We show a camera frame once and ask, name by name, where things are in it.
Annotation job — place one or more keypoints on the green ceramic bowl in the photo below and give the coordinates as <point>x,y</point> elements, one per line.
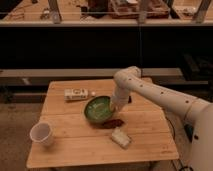
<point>98,110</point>

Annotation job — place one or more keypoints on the translucent plastic cup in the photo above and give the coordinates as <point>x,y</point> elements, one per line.
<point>42,134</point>

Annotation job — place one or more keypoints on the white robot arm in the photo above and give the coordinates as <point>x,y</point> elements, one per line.
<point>193,110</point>

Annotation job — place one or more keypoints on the brown oblong food item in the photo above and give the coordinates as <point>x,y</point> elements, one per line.
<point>112,123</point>

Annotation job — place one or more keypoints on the wooden folding table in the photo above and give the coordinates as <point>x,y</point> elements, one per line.
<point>78,143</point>

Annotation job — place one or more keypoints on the white crumpled packet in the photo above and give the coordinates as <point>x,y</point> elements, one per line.
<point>121,138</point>

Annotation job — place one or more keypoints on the long wooden workbench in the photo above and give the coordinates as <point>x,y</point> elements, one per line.
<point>106,13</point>

